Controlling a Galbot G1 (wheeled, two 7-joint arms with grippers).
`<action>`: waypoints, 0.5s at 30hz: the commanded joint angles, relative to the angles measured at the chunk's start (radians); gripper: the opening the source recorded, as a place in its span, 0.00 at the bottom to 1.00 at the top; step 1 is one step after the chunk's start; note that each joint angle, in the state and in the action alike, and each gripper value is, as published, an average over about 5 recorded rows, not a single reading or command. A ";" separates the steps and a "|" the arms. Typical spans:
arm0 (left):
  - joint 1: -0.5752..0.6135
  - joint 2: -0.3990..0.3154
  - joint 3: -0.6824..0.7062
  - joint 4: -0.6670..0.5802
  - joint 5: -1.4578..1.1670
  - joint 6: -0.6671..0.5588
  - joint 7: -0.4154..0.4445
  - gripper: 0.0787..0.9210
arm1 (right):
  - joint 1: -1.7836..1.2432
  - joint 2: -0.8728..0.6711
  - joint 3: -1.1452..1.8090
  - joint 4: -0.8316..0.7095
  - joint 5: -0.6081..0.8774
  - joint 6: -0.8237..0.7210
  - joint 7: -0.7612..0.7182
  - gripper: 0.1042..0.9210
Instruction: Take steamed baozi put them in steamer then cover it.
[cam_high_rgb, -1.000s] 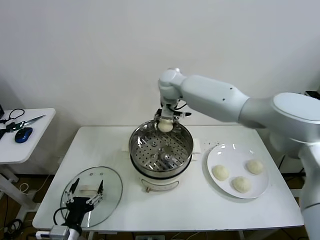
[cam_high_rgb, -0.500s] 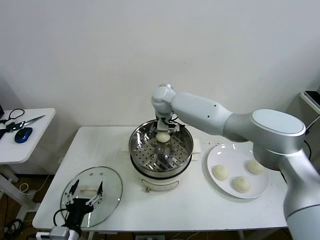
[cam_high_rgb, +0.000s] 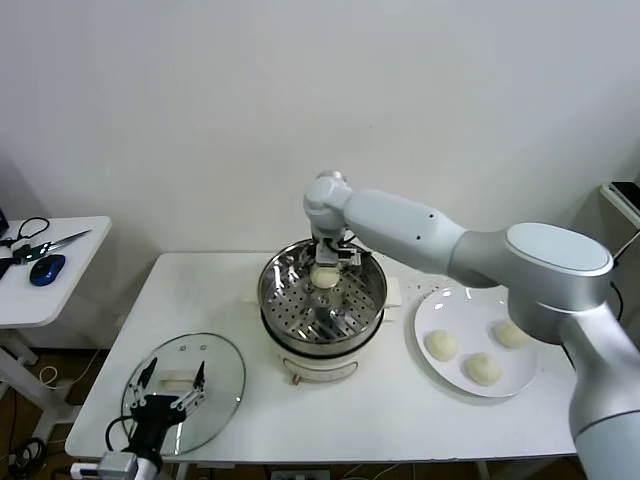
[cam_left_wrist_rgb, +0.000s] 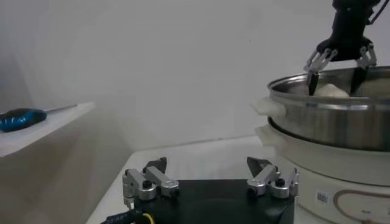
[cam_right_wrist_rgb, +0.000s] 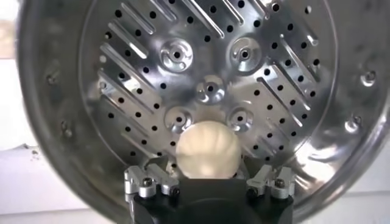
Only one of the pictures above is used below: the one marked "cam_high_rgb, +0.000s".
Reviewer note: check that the stainless steel steamer basket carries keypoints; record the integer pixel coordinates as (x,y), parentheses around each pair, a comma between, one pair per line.
(280,300)

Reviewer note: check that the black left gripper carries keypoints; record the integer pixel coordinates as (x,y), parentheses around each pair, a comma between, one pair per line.
(155,415)

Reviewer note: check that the black flat device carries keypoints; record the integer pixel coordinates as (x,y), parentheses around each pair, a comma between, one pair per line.
(627,192)

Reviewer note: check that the white electric cooking pot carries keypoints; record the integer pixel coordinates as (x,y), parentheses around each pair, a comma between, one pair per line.
(320,367)

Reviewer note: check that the small white side table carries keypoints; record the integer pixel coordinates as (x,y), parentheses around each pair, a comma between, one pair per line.
(75,290)

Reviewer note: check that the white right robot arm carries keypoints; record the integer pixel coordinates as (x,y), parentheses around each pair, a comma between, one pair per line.
(400,220)

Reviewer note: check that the blue computer mouse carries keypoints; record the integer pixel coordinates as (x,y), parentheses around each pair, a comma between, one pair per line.
(47,270)

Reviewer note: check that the metal scissors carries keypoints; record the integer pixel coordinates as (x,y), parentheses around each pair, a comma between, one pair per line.
(70,240)

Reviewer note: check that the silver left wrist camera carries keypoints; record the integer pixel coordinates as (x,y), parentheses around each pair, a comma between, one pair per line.
(117,467)

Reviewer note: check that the large white plate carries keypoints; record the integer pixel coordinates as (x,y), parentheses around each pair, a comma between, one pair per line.
(440,312)

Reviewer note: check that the round glass pot lid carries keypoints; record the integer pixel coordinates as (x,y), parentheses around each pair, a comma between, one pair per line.
(225,380)

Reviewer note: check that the white steamed baozi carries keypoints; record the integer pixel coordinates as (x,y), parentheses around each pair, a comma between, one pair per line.
(506,336)
(324,278)
(442,345)
(482,369)

